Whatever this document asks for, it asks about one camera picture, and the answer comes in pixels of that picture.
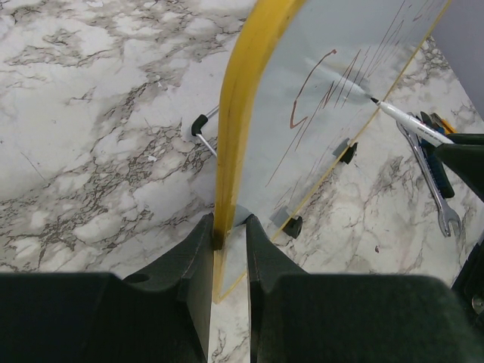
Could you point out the yellow utility knife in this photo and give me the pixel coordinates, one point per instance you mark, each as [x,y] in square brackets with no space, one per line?
[442,124]

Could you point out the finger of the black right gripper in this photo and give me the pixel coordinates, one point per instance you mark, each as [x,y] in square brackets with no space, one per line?
[465,158]

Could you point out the metal whiteboard stand leg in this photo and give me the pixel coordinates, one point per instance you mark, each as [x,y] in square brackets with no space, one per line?
[203,128]

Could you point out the silver open-end wrench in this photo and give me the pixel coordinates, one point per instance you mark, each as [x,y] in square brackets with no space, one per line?
[448,219]

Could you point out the blue handled tool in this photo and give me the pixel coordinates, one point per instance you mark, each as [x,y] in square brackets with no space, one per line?
[435,165]

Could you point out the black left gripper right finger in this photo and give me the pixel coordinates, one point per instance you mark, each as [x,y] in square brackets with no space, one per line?
[296,316]

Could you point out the yellow framed whiteboard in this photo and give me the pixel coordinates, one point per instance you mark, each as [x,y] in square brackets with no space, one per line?
[295,95]

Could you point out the black whiteboard foot right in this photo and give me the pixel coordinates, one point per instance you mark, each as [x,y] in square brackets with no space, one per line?
[349,154]

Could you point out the black whiteboard foot middle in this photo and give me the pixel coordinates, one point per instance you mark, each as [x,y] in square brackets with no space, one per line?
[293,227]

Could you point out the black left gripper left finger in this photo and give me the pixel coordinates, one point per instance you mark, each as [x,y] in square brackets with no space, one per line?
[161,313]

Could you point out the black whiteboard foot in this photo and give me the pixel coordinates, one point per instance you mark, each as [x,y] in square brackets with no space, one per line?
[293,227]
[349,154]

